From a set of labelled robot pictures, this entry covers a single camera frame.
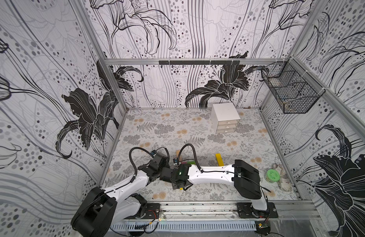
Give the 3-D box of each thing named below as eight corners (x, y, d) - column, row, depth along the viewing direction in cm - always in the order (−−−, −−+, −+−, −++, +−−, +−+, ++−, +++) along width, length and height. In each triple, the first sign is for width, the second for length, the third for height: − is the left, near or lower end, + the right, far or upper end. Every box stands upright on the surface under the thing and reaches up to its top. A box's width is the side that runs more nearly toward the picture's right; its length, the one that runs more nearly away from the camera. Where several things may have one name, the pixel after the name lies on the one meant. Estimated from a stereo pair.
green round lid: (266, 182, 83) (270, 180, 79) (262, 172, 87) (266, 169, 83) (278, 182, 83) (282, 180, 79) (273, 172, 87) (277, 169, 83)
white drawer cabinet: (213, 133, 105) (216, 121, 94) (209, 106, 123) (211, 93, 112) (235, 133, 105) (240, 121, 94) (228, 106, 123) (232, 93, 112)
